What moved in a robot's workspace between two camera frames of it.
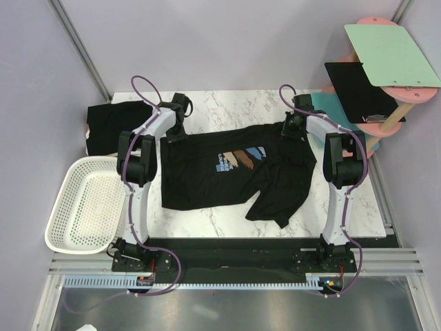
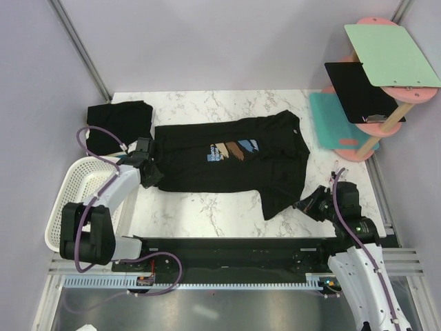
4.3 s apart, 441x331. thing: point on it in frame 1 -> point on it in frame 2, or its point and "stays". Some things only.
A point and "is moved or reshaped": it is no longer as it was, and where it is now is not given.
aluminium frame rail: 64,20 stays
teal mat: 329,103 stays
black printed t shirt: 217,167 is moved or reshaped
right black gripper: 286,131 -> 307,205
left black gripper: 178,138 -> 155,178
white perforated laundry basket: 89,211 stays
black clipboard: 363,100 stays
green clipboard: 390,56 stays
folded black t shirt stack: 106,122 stays
